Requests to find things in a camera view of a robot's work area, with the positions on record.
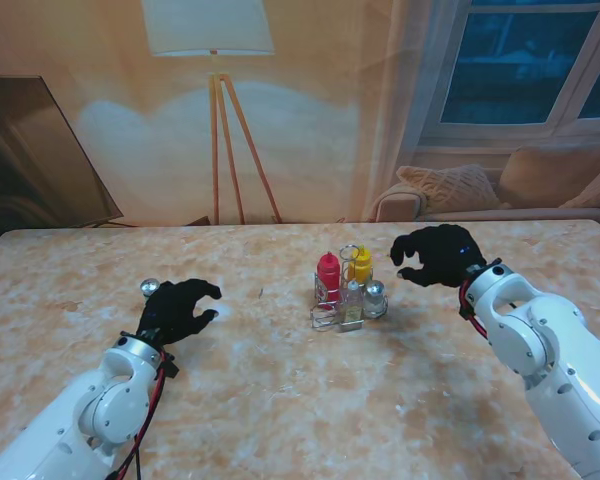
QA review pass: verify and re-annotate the red squeeze bottle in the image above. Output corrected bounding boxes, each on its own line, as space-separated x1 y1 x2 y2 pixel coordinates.
316 252 342 306

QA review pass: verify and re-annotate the square clear glass oil bottle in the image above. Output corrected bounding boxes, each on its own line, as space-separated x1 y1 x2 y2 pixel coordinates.
340 279 365 331

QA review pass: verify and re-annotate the printed tripod floor lamp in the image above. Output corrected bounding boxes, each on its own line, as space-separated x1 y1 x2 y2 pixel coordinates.
140 0 284 226

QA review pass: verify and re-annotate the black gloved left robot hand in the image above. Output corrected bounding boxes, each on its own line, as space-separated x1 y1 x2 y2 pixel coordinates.
135 278 223 347

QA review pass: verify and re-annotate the chrome wire condiment rack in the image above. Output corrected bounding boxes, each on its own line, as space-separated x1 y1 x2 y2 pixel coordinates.
309 243 390 333

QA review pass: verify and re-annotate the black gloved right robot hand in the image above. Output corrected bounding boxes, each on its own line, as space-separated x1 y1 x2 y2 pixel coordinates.
389 223 489 290

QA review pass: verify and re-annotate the left arm red black cable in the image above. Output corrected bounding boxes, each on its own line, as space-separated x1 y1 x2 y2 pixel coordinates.
107 349 181 480

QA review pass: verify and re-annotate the yellow squeeze bottle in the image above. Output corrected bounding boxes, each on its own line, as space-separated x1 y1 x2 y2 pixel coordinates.
348 245 375 286

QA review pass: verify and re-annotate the right arm red cable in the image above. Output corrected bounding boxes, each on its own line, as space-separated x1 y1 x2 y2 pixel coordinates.
457 279 494 346

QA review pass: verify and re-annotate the glass salt shaker metal lid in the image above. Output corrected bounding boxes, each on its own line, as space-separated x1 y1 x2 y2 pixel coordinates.
362 279 387 319

